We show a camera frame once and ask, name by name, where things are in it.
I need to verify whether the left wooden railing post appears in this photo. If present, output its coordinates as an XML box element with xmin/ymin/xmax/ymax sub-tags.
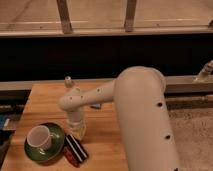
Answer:
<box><xmin>56</xmin><ymin>0</ymin><xmax>72</xmax><ymax>34</ymax></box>

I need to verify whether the wooden railing post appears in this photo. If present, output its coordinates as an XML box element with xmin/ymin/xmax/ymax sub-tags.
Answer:
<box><xmin>124</xmin><ymin>0</ymin><xmax>137</xmax><ymax>32</ymax></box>
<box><xmin>56</xmin><ymin>0</ymin><xmax>72</xmax><ymax>34</ymax></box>

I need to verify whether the black striped eraser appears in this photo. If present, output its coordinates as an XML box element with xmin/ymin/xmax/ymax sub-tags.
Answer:
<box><xmin>65</xmin><ymin>134</ymin><xmax>89</xmax><ymax>163</ymax></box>

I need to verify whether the small clear bottle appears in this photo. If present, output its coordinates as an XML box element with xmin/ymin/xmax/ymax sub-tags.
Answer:
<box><xmin>64</xmin><ymin>76</ymin><xmax>75</xmax><ymax>88</ymax></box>

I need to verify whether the right wooden railing post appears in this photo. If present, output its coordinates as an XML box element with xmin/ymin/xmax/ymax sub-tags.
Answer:
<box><xmin>124</xmin><ymin>0</ymin><xmax>137</xmax><ymax>32</ymax></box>

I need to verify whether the translucent clear gripper body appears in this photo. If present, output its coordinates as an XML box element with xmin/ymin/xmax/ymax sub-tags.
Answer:
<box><xmin>67</xmin><ymin>119</ymin><xmax>86</xmax><ymax>140</ymax></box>

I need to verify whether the blue sponge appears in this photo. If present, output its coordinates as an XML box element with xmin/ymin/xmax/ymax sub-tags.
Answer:
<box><xmin>90</xmin><ymin>103</ymin><xmax>102</xmax><ymax>109</ymax></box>

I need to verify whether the green saucer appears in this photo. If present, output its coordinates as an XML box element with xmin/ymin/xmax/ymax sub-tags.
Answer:
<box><xmin>24</xmin><ymin>122</ymin><xmax>65</xmax><ymax>163</ymax></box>

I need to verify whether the white cup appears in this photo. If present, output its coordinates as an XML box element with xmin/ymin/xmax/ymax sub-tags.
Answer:
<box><xmin>27</xmin><ymin>125</ymin><xmax>52</xmax><ymax>150</ymax></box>

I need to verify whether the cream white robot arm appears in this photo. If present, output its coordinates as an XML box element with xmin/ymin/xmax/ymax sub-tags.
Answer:
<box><xmin>59</xmin><ymin>66</ymin><xmax>181</xmax><ymax>171</ymax></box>

